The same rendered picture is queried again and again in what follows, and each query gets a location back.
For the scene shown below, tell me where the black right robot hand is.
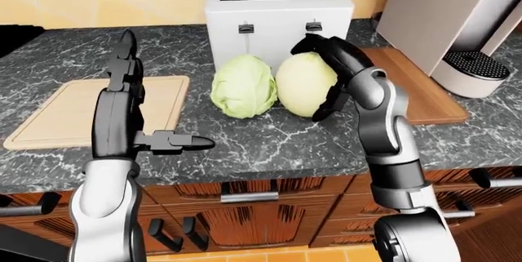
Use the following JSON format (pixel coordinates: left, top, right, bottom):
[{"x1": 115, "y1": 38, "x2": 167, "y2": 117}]
[{"x1": 290, "y1": 32, "x2": 375, "y2": 122}]

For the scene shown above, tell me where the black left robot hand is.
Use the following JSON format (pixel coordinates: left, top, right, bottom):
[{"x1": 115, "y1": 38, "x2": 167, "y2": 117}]
[{"x1": 91, "y1": 29, "x2": 216, "y2": 162}]

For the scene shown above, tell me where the pale yellow cantaloupe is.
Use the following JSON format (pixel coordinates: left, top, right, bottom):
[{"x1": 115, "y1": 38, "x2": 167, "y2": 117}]
[{"x1": 275, "y1": 51, "x2": 339, "y2": 118}]

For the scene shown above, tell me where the light wooden cutting board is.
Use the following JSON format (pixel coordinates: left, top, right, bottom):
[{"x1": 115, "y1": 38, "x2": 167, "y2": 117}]
[{"x1": 2, "y1": 75, "x2": 192, "y2": 151}]

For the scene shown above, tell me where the dark brown cutting board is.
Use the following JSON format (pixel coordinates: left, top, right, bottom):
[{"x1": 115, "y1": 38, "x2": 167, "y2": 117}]
[{"x1": 360, "y1": 47, "x2": 470, "y2": 126}]

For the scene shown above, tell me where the green lettuce head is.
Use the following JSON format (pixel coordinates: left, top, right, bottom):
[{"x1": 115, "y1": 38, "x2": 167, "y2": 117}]
[{"x1": 210, "y1": 54, "x2": 279, "y2": 120}]

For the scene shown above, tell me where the white four-slot toaster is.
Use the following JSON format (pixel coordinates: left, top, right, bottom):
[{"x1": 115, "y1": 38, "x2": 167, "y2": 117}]
[{"x1": 205, "y1": 0, "x2": 355, "y2": 73}]

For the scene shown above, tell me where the silver coffee machine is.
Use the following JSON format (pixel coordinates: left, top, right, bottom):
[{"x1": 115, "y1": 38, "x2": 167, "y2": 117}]
[{"x1": 377, "y1": 0, "x2": 522, "y2": 99}]

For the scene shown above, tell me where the black stovetop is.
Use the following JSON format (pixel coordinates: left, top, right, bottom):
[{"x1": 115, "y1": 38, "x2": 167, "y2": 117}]
[{"x1": 0, "y1": 23, "x2": 45, "y2": 60}]

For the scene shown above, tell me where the wooden cabinet door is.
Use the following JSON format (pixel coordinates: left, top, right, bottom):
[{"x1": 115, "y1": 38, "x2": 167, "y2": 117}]
[
  {"x1": 140, "y1": 196, "x2": 342, "y2": 254},
  {"x1": 0, "y1": 193, "x2": 183, "y2": 255}
]

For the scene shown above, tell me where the wooden drawer with bar handle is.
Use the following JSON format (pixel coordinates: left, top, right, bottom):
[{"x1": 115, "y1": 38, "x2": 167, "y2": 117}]
[
  {"x1": 423, "y1": 166, "x2": 522, "y2": 190},
  {"x1": 354, "y1": 186, "x2": 522, "y2": 219},
  {"x1": 0, "y1": 190, "x2": 78, "y2": 218}
]

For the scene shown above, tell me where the wooden drawer with silver handle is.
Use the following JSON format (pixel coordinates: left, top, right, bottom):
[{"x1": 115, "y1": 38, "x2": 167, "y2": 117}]
[{"x1": 173, "y1": 176, "x2": 355, "y2": 204}]

